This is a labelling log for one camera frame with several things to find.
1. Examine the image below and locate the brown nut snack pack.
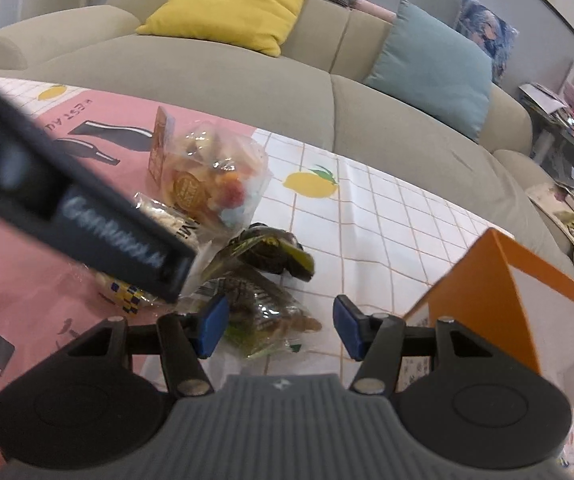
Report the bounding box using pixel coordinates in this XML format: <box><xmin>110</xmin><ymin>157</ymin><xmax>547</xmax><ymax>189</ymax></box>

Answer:
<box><xmin>182</xmin><ymin>266</ymin><xmax>322</xmax><ymax>359</ymax></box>

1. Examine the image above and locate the white puffed rice cake pack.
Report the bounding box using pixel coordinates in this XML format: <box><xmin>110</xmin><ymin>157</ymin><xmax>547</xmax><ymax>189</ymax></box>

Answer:
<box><xmin>78</xmin><ymin>193</ymin><xmax>207</xmax><ymax>314</ymax></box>

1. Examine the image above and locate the dark green snack pack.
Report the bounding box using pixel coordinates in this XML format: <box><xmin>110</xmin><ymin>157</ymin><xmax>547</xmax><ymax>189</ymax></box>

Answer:
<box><xmin>201</xmin><ymin>222</ymin><xmax>315</xmax><ymax>282</ymax></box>

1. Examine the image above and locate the clear assorted snack bag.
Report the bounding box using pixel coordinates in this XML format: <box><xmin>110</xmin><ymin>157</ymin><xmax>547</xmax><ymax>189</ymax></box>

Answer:
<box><xmin>148</xmin><ymin>107</ymin><xmax>272</xmax><ymax>237</ymax></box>

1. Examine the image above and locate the orange cardboard box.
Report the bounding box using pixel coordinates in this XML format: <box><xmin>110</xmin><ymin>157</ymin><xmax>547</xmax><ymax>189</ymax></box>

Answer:
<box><xmin>403</xmin><ymin>229</ymin><xmax>574</xmax><ymax>463</ymax></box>

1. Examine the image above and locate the beige sofa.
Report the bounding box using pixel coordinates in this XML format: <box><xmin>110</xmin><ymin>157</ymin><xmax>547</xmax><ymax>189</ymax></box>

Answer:
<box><xmin>0</xmin><ymin>0</ymin><xmax>574</xmax><ymax>276</ymax></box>

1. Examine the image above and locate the stack of books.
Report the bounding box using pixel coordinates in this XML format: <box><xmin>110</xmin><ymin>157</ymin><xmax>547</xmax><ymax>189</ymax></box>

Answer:
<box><xmin>524</xmin><ymin>179</ymin><xmax>574</xmax><ymax>281</ymax></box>

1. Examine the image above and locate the yellow cushion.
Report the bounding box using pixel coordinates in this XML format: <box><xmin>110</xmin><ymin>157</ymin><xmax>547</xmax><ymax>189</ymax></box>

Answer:
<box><xmin>136</xmin><ymin>0</ymin><xmax>305</xmax><ymax>58</ymax></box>

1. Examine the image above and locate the light blue cushion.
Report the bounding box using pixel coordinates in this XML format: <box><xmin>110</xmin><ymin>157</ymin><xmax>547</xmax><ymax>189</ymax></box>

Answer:
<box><xmin>364</xmin><ymin>0</ymin><xmax>492</xmax><ymax>142</ymax></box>

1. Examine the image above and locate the cluttered desk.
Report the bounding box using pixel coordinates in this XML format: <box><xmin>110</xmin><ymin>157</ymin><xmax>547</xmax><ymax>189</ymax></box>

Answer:
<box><xmin>519</xmin><ymin>62</ymin><xmax>574</xmax><ymax>186</ymax></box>

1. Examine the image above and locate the floral patterned cushion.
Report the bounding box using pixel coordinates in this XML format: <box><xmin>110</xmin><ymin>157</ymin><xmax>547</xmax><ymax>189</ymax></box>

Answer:
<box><xmin>454</xmin><ymin>0</ymin><xmax>519</xmax><ymax>86</ymax></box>

